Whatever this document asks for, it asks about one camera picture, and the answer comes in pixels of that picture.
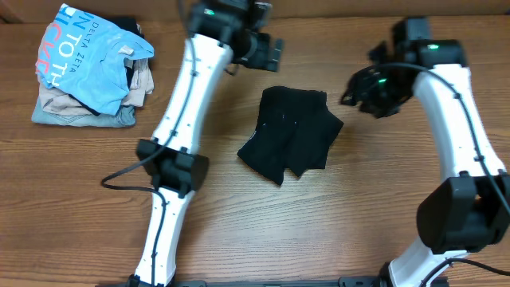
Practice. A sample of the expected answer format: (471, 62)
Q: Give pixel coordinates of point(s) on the black folded garment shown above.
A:
(128, 24)

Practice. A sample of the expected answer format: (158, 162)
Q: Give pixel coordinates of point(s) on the black t-shirt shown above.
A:
(294, 131)

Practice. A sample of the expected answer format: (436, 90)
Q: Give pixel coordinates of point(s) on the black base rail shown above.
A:
(275, 283)

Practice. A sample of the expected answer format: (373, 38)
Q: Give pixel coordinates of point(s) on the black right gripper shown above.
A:
(359, 88)

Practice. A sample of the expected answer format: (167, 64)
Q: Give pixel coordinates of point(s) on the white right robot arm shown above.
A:
(469, 210)

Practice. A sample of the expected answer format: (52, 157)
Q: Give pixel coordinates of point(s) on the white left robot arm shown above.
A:
(218, 34)

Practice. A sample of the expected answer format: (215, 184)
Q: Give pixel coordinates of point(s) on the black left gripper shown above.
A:
(273, 53)

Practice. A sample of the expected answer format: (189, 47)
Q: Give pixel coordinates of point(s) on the grey-blue folded garment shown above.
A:
(65, 111)

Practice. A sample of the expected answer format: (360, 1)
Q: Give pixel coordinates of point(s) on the light blue printed t-shirt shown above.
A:
(83, 55)

